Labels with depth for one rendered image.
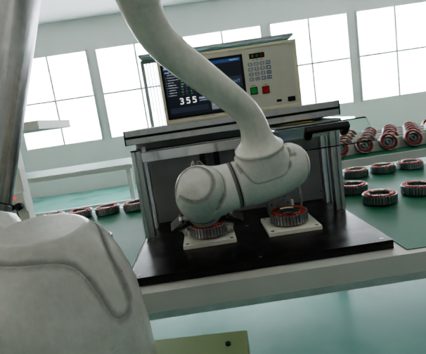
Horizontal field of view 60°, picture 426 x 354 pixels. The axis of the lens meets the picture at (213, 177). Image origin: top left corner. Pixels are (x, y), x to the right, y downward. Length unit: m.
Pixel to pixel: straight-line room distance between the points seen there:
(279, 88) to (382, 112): 7.16
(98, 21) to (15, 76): 7.33
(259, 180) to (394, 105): 7.75
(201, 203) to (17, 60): 0.37
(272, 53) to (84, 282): 0.99
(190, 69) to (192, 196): 0.23
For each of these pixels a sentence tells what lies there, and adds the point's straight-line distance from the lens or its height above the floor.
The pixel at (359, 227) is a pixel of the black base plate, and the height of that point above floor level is 0.77.
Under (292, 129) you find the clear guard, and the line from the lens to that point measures 0.97.
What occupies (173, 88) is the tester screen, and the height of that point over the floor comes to 1.22.
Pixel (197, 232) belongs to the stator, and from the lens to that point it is 1.05.
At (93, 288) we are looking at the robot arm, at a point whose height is 0.99.
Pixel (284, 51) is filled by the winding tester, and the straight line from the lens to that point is 1.23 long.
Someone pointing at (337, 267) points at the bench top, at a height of 0.74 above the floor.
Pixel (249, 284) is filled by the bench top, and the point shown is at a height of 0.73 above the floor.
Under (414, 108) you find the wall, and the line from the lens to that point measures 8.63.
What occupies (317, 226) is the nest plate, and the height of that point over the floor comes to 0.78.
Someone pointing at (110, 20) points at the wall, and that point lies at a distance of 7.86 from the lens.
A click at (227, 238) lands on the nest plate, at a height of 0.78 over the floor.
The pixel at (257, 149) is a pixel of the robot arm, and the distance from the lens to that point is 0.73.
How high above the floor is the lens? 1.12
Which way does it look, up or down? 9 degrees down
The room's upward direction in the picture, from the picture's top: 8 degrees counter-clockwise
